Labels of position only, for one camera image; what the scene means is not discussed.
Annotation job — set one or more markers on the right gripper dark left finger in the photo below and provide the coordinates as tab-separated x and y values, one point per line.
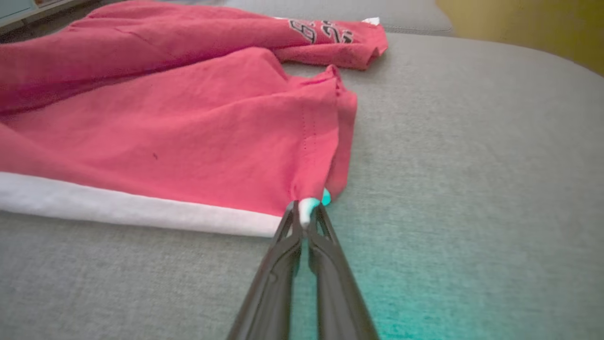
269	293

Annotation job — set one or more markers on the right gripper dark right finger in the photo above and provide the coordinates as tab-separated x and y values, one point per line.
337	293

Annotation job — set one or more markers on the red shorts with white trim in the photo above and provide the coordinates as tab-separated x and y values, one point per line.
188	141

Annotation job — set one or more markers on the yellow sofa backrest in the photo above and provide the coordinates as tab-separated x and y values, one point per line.
528	28

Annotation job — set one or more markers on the pale green TV cabinet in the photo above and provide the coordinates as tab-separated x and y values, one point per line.
23	12

